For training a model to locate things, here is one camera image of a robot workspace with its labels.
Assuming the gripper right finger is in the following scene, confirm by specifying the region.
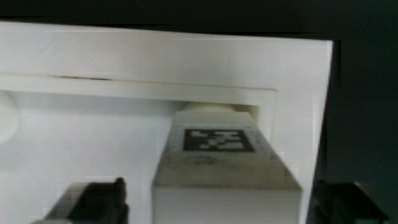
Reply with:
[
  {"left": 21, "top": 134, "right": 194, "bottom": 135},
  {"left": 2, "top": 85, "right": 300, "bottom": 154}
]
[{"left": 307, "top": 180, "right": 394, "bottom": 224}]

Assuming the white table leg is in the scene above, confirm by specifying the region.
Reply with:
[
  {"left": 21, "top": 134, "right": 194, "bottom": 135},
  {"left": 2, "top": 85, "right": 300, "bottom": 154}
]
[{"left": 153, "top": 103, "right": 302, "bottom": 224}]

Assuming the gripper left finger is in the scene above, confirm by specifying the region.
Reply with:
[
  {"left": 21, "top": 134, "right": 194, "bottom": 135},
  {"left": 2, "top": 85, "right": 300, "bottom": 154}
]
[{"left": 34, "top": 178, "right": 130, "bottom": 224}]

